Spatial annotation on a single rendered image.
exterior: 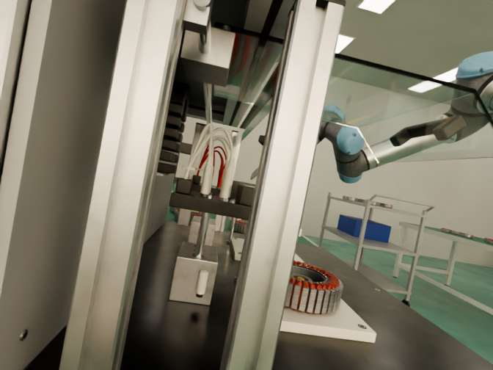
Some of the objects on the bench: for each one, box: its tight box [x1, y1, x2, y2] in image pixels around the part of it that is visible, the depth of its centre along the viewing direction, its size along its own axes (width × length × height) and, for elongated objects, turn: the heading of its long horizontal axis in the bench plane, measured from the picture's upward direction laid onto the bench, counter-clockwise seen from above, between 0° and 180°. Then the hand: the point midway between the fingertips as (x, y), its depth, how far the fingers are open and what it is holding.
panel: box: [0, 0, 184, 370], centre depth 49 cm, size 1×66×30 cm, turn 104°
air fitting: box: [196, 270, 208, 298], centre depth 34 cm, size 1×1×3 cm
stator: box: [285, 261, 343, 314], centre depth 40 cm, size 11×11×4 cm
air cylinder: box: [169, 242, 218, 305], centre depth 38 cm, size 5×8×6 cm
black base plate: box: [25, 221, 493, 370], centre depth 52 cm, size 47×64×2 cm
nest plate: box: [280, 299, 376, 343], centre depth 40 cm, size 15×15×1 cm
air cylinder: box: [188, 216, 216, 246], centre depth 62 cm, size 5×8×6 cm
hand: (253, 178), depth 98 cm, fingers open, 14 cm apart
